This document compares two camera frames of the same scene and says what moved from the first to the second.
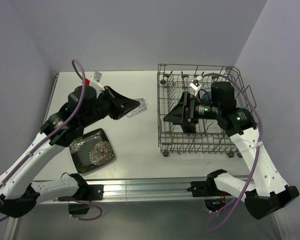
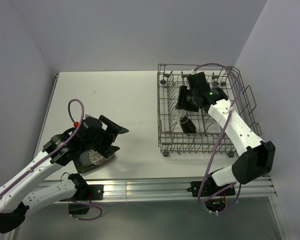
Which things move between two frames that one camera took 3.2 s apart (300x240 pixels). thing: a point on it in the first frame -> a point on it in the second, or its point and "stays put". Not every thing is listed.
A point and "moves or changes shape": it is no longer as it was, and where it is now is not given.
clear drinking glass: (142, 107) moves or changes shape
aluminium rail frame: (123, 190) stays put
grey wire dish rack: (192, 99) stays put
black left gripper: (122, 105) -> (106, 149)
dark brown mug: (189, 128) stays put
